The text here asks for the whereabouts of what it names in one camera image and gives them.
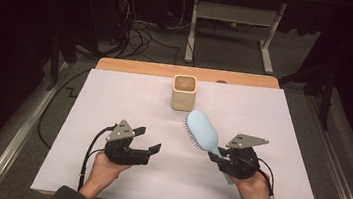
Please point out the person's left hand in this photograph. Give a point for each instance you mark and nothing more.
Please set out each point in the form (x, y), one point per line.
(105, 173)

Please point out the person's right hand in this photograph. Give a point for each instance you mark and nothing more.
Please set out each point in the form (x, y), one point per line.
(252, 192)

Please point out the light blue hairbrush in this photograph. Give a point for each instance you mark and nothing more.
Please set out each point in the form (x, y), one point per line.
(203, 129)

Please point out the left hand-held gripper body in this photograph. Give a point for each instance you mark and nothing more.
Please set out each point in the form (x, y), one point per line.
(121, 153)

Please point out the black tripod stand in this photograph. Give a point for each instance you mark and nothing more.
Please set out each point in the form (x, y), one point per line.
(55, 65)
(327, 96)

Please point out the white table mat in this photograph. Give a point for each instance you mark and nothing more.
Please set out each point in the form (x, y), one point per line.
(130, 107)

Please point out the black computer tower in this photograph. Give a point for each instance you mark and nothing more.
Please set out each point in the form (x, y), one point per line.
(107, 14)

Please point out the beige square container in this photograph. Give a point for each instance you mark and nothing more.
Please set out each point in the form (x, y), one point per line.
(182, 102)

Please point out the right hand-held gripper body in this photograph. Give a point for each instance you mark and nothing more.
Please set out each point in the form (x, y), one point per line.
(241, 162)

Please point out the wooden table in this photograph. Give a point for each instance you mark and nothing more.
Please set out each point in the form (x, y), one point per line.
(134, 67)

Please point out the white metal table frame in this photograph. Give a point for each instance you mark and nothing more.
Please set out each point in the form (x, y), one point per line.
(234, 14)

